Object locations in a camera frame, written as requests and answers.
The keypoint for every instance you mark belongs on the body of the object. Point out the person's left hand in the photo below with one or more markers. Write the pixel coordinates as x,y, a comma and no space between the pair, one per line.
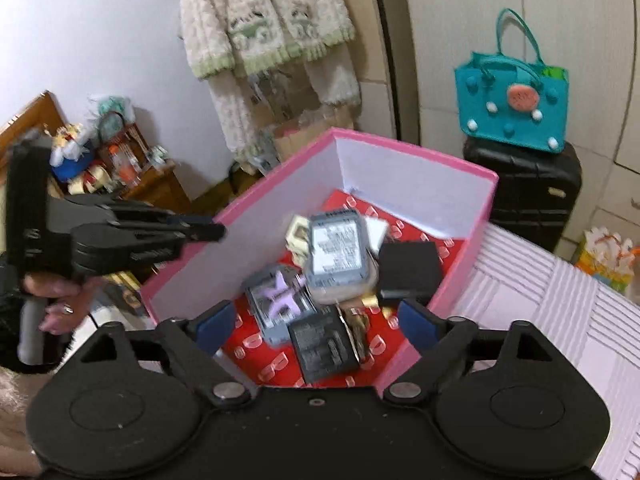
62,300

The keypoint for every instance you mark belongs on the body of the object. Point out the fluffy white green garment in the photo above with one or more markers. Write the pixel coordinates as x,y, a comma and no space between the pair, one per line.
265,15

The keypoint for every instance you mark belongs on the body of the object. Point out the silver key bunch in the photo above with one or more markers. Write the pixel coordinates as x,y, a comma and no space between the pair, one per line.
361,340

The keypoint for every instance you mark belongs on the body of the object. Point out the black suitcase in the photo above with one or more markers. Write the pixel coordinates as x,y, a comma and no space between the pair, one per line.
525,195

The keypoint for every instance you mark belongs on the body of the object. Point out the beige square case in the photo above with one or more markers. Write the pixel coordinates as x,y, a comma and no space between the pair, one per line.
345,296

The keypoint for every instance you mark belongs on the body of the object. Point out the grey plastic case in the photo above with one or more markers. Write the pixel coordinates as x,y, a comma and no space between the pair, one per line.
260,310

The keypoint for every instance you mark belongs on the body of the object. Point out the cream plastic clip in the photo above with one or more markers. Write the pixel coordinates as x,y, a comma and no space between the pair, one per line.
296,250

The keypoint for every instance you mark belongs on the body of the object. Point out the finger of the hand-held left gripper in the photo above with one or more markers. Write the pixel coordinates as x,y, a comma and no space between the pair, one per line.
140,247
140,212

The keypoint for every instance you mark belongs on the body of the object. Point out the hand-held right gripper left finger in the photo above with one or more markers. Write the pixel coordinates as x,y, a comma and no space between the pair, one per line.
217,323

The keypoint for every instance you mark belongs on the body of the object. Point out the purple cross-shaped clip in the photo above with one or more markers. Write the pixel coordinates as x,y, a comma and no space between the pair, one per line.
282,296

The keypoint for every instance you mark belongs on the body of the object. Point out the grey white-label battery pack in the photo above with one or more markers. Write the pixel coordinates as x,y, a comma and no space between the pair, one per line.
337,250

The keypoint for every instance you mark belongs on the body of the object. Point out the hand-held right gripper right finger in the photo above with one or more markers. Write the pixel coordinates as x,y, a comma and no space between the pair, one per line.
415,323

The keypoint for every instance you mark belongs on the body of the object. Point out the pink cardboard box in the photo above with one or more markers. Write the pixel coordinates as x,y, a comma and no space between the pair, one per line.
410,180

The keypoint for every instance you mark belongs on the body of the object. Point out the black battery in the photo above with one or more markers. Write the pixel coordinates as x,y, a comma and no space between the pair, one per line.
322,347

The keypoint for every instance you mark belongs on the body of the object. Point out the yellow floral gift bag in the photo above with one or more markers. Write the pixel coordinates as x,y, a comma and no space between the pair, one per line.
605,257

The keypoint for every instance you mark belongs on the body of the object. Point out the black square box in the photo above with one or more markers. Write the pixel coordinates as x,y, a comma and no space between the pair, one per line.
407,272

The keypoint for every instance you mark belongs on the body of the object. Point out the red printed paper sheet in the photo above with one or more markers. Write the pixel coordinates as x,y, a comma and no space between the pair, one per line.
234,341

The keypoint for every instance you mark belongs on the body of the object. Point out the teal felt handbag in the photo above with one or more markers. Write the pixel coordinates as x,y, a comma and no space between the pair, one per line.
510,110

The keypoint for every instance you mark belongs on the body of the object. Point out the wooden bedside cabinet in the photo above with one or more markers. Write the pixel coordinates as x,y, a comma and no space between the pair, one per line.
160,190

